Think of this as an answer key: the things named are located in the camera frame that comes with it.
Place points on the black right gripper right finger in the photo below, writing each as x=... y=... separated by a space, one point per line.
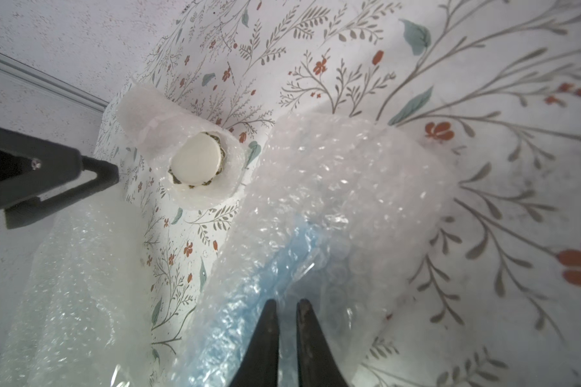
x=316 y=365

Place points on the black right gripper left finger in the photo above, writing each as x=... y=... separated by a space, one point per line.
x=260 y=365

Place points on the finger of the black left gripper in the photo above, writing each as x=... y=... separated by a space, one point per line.
x=38 y=178

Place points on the blue vase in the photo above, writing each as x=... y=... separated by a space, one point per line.
x=231 y=317

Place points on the bubble wrap around vase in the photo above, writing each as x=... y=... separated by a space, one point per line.
x=379 y=196

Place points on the loose bubble wrap sheet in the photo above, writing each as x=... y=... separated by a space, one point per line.
x=84 y=318

